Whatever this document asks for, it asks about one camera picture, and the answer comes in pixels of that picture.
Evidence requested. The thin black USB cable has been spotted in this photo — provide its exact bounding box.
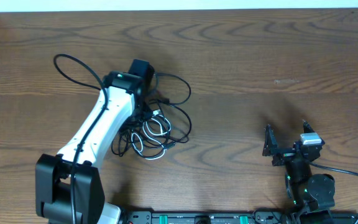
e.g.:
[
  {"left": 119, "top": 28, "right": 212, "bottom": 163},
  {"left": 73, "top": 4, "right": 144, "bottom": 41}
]
[{"left": 111, "top": 98, "right": 180, "bottom": 159}]

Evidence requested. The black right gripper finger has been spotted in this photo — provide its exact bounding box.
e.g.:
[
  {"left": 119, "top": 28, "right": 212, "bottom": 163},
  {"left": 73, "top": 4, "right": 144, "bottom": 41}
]
[
  {"left": 262, "top": 124, "right": 278, "bottom": 156},
  {"left": 303, "top": 120, "right": 314, "bottom": 133}
]

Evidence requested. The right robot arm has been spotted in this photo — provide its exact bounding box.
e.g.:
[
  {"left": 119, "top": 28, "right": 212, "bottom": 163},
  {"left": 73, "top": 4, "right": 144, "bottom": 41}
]
[{"left": 262, "top": 121, "right": 335, "bottom": 223}]

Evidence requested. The white USB cable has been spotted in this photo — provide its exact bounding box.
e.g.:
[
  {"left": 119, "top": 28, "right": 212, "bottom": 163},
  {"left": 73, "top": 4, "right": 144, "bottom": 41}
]
[{"left": 131, "top": 109, "right": 172, "bottom": 161}]

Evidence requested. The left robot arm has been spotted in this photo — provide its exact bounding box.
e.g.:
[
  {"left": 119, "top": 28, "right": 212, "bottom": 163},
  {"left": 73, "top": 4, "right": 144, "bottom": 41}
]
[{"left": 35, "top": 59, "right": 155, "bottom": 223}]

